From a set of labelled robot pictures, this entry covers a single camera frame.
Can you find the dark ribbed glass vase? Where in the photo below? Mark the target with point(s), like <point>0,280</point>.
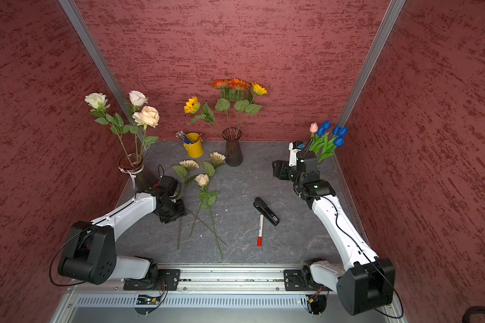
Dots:
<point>233,152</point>

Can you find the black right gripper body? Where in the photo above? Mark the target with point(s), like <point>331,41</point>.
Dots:
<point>296,176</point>

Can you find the red glass vase with ribbon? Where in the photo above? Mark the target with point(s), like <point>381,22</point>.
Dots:
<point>141,177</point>

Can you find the aluminium corner profile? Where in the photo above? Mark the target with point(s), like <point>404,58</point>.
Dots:
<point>72,12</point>
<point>386,26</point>

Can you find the orange gerbera flower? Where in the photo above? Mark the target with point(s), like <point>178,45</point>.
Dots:
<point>223,85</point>
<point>238,89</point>

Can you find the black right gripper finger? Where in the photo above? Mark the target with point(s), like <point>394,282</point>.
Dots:
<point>282,173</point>
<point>281,164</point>

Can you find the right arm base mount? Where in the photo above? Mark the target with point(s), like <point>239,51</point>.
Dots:
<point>294,281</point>

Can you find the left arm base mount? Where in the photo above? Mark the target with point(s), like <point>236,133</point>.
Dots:
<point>160,280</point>

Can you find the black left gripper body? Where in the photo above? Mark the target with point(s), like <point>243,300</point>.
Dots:
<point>172,210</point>

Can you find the aluminium corner profile left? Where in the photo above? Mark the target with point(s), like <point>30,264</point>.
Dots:
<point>72,12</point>

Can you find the yellow sunflower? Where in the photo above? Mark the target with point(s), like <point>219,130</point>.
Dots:
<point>198,111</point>
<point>255,91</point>

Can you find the aluminium front rail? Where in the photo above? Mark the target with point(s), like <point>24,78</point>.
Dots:
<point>209,279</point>

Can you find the pale pink rose flower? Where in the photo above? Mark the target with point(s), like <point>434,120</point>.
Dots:
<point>150,140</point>

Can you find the aluminium corner profile right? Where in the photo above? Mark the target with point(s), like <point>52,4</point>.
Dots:
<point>386,26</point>

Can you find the white rose flower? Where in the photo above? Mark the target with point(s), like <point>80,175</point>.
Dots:
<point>99,108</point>

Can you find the yellow metal pen bucket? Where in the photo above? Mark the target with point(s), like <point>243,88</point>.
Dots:
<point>194,148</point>

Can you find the black stapler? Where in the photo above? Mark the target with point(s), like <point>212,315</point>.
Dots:
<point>268,214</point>

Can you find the red capped white marker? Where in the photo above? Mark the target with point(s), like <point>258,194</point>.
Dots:
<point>260,232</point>

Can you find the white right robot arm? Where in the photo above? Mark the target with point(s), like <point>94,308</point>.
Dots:
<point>365,281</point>

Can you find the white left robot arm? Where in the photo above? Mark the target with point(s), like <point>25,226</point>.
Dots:
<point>89,254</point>

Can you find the blue tulip flower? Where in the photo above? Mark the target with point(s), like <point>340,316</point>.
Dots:
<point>343,132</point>
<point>319,140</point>
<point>329,148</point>
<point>335,134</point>
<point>326,129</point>

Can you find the pens in bucket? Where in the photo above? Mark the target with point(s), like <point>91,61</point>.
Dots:
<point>184,138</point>

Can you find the pink tulip bud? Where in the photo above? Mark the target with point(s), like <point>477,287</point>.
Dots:
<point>313,129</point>

